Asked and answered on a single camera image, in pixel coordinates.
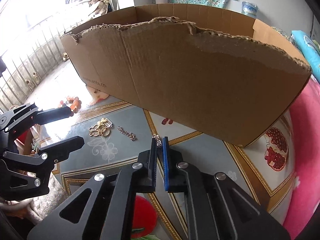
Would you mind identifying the fruit pattern tablecloth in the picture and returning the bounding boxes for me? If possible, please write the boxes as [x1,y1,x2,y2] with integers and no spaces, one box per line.
[24,60,298,240]

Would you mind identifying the gold butterfly brooch rings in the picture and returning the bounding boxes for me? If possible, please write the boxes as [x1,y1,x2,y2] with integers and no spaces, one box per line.
[88,117,114,138]

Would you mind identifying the small silver chain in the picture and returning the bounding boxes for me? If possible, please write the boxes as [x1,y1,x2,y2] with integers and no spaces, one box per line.
[117,126,138,142]

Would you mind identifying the pink orange bead bracelet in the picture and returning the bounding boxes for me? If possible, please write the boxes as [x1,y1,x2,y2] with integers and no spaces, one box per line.
[59,96,83,114]

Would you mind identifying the blue striped pillow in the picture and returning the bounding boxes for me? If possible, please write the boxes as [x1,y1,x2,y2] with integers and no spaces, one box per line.
[291,30,320,82]

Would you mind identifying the pink floral blanket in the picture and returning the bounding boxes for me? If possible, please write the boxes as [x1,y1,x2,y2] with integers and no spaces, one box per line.
[284,77,319,239]

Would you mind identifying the blue water jug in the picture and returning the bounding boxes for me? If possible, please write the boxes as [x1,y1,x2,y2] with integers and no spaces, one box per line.
[241,1,259,18]

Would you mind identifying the brown cardboard box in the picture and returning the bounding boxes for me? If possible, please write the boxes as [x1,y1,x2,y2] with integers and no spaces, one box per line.
[61,4,312,147]

